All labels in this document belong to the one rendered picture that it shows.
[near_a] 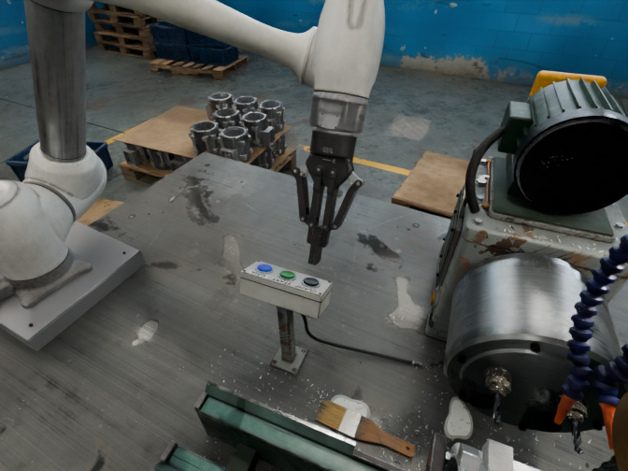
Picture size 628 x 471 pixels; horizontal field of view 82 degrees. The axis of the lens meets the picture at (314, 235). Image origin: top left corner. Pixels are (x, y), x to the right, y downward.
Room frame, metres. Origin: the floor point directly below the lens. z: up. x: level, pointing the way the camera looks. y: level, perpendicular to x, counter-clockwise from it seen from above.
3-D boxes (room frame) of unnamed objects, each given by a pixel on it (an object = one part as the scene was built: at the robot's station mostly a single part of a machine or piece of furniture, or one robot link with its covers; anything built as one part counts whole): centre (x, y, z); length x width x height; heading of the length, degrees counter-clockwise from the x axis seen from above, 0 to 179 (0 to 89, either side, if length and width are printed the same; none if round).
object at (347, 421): (0.30, -0.10, 0.80); 0.21 x 0.05 x 0.01; 66
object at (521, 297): (0.40, -0.39, 1.04); 0.37 x 0.25 x 0.25; 158
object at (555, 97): (0.67, -0.46, 1.16); 0.33 x 0.26 x 0.42; 158
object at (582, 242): (0.62, -0.47, 0.99); 0.35 x 0.31 x 0.37; 158
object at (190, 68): (5.72, 1.70, 0.39); 1.20 x 0.80 x 0.79; 71
